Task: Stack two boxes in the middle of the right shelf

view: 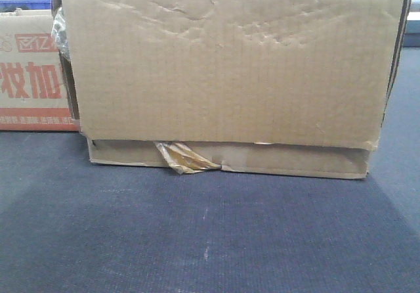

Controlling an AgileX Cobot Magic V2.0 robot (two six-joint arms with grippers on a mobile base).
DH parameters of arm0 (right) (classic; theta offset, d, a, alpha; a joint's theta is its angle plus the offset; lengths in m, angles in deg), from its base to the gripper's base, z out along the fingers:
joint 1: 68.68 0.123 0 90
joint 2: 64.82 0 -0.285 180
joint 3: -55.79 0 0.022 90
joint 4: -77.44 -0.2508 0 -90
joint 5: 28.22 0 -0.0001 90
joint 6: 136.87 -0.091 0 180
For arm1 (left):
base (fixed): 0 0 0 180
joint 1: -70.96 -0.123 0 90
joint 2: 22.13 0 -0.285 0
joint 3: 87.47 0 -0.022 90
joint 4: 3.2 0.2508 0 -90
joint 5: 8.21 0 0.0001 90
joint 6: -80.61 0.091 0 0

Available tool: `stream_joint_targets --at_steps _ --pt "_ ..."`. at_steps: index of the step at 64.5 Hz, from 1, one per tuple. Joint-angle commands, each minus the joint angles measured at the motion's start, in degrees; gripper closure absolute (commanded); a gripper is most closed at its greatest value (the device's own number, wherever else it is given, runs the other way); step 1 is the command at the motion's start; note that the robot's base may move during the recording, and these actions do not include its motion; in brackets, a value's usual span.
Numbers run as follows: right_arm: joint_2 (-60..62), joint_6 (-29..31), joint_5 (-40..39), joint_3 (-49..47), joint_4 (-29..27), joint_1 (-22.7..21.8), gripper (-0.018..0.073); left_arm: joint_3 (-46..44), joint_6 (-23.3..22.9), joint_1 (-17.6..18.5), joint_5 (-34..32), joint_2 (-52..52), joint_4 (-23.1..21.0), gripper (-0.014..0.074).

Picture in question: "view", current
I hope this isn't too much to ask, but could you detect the orange printed cardboard box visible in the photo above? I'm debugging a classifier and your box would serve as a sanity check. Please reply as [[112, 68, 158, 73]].
[[1, 9, 77, 131]]

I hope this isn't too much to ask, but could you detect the blue plastic crate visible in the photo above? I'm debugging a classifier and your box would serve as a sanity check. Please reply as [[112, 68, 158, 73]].
[[1, 0, 51, 12]]

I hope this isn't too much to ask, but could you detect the plain brown cardboard box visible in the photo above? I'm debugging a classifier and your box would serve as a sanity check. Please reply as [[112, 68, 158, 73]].
[[52, 0, 411, 179]]

